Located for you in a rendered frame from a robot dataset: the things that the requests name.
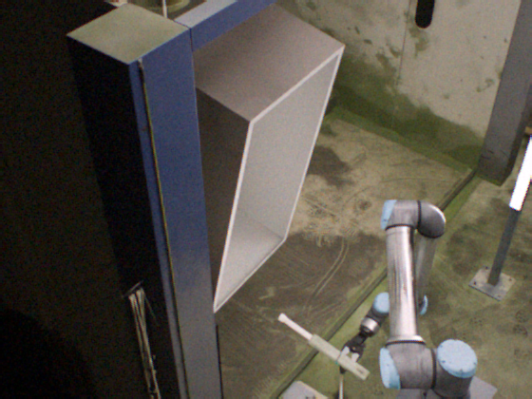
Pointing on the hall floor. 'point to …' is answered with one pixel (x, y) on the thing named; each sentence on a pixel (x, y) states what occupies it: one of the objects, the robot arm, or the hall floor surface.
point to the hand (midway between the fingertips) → (343, 365)
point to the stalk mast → (297, 392)
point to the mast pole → (503, 246)
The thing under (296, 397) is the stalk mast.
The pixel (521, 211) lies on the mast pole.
